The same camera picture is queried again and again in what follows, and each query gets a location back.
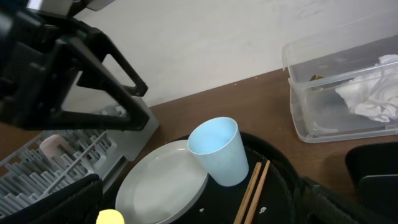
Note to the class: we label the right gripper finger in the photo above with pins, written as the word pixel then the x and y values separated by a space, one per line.
pixel 314 203
pixel 77 203

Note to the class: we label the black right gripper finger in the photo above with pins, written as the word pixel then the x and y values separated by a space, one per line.
pixel 96 76

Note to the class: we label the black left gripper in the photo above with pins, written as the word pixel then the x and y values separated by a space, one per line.
pixel 21 46

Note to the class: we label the pink plastic cup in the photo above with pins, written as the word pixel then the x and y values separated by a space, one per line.
pixel 56 146

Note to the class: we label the grey round plate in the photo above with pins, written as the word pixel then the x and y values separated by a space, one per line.
pixel 162 186

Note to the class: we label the light blue plastic cup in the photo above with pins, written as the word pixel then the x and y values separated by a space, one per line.
pixel 218 146

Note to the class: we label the grey plastic dishwasher rack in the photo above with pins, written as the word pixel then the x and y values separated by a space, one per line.
pixel 30 176

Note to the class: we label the clear plastic waste bin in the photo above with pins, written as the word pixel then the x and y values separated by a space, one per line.
pixel 322 115

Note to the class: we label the yellow bowl with food scraps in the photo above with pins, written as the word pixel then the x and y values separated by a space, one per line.
pixel 110 216

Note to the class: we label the round black serving tray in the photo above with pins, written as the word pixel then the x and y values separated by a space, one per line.
pixel 218 204

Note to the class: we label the wooden chopstick right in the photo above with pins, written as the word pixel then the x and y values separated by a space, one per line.
pixel 256 197

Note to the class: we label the wooden chopstick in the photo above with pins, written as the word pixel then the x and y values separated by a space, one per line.
pixel 247 195
pixel 256 197

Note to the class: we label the wooden chopstick left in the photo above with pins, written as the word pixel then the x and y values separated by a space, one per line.
pixel 247 195

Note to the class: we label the black rectangular tray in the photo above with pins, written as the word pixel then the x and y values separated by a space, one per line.
pixel 373 171

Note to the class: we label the crumpled white tissue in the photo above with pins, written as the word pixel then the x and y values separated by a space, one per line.
pixel 372 95

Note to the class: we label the gold foil wrapper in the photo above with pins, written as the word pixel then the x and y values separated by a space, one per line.
pixel 318 87

